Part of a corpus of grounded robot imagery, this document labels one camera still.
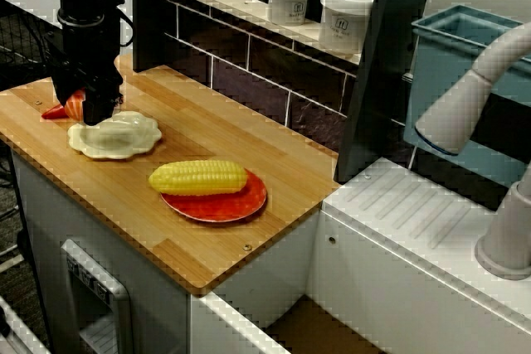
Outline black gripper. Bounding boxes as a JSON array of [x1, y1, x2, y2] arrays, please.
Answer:
[[49, 22, 124, 127]]

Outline salmon sushi toy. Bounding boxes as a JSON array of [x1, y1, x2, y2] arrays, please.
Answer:
[[64, 89, 88, 120]]

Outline red chili pepper toy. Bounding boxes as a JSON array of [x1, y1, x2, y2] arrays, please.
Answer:
[[41, 103, 70, 120]]

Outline yellow corn cob toy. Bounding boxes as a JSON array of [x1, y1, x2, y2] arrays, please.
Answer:
[[148, 159, 249, 197]]

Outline cream scalloped plate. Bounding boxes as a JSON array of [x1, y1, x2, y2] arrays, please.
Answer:
[[67, 110, 163, 162]]

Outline tiled backsplash shelf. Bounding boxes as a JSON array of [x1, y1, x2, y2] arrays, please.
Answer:
[[132, 0, 362, 152]]

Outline red round plate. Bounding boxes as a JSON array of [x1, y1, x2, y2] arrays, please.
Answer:
[[159, 168, 268, 223]]

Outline white toy kitchen cabinet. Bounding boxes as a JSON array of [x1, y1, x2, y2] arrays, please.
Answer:
[[10, 150, 531, 354]]

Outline blue plastic bin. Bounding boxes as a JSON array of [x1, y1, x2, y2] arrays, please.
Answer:
[[402, 4, 531, 189]]

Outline grey toy faucet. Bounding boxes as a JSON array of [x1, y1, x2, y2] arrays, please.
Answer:
[[414, 20, 531, 281]]

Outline metal frame rail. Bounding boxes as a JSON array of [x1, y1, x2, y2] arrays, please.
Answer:
[[0, 294, 51, 354]]

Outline black upright post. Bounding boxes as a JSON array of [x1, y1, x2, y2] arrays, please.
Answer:
[[334, 0, 436, 184]]

